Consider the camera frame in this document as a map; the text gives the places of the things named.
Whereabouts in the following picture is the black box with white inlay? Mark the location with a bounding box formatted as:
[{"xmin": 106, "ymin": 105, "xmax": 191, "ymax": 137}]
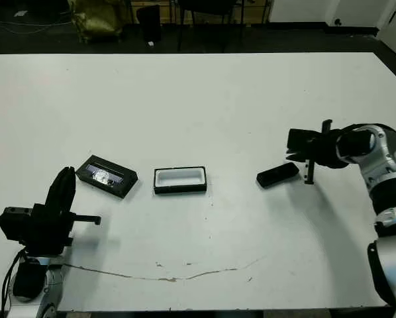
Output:
[{"xmin": 153, "ymin": 164, "xmax": 208, "ymax": 195}]

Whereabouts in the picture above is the black waste bin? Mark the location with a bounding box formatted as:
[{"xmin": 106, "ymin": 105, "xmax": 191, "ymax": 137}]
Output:
[{"xmin": 136, "ymin": 5, "xmax": 162, "ymax": 46}]

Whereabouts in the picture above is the black mesh office chair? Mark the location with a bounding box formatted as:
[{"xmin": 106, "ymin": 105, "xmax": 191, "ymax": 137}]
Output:
[{"xmin": 177, "ymin": 0, "xmax": 247, "ymax": 52}]

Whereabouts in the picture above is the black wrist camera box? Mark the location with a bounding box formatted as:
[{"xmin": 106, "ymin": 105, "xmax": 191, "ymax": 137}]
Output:
[
  {"xmin": 0, "ymin": 205, "xmax": 33, "ymax": 246},
  {"xmin": 287, "ymin": 128, "xmax": 321, "ymax": 150}
]

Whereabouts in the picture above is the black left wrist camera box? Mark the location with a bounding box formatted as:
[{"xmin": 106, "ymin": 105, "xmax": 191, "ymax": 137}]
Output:
[{"xmin": 0, "ymin": 205, "xmax": 33, "ymax": 246}]

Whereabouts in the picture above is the crumpled plastic bag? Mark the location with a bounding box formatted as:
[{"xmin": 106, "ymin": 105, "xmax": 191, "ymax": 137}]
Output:
[{"xmin": 68, "ymin": 0, "xmax": 123, "ymax": 43}]

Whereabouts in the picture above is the black printed box lid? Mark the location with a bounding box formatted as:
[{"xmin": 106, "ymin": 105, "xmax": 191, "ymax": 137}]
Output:
[{"xmin": 74, "ymin": 154, "xmax": 139, "ymax": 199}]

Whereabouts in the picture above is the black camera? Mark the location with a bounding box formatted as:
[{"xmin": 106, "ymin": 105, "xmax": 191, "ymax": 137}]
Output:
[{"xmin": 256, "ymin": 162, "xmax": 301, "ymax": 189}]

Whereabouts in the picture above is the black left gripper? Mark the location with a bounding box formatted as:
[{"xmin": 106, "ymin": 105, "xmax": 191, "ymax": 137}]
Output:
[{"xmin": 21, "ymin": 167, "xmax": 102, "ymax": 256}]

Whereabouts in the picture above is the thin white floor cable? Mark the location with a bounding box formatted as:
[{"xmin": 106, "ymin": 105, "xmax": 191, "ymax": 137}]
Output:
[{"xmin": 0, "ymin": 11, "xmax": 75, "ymax": 36}]

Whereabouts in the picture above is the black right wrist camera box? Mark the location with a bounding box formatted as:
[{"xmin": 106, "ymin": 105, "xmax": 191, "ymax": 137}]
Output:
[{"xmin": 287, "ymin": 128, "xmax": 321, "ymax": 150}]

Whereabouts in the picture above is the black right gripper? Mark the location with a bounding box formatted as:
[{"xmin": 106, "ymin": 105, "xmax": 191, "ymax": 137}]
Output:
[{"xmin": 285, "ymin": 119, "xmax": 343, "ymax": 185}]

